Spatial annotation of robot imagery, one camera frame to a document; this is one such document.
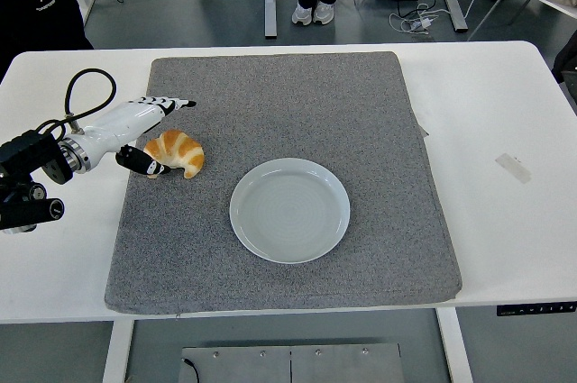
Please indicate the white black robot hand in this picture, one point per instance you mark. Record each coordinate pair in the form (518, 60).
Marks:
(121, 124)

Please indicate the golden croissant bread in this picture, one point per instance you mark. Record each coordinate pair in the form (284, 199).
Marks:
(185, 148)

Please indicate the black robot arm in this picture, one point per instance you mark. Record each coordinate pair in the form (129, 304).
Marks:
(27, 153)

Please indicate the pale grey round plate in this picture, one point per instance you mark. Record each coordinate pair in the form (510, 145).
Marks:
(288, 212)

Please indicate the grey metal plate with screws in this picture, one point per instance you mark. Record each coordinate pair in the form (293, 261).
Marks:
(248, 367)

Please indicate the grey fabric mat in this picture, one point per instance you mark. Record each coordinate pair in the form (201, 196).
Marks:
(293, 108)

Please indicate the white table leg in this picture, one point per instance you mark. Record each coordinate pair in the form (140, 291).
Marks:
(454, 347)
(118, 351)

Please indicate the translucent tape piece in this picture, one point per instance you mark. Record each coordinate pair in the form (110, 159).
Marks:
(513, 168)

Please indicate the white chair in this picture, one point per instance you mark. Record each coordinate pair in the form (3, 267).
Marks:
(547, 2)

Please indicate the black fabric object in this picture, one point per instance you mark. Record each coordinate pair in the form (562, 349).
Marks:
(569, 63)

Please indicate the black table control panel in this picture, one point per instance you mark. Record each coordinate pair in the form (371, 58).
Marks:
(536, 309)

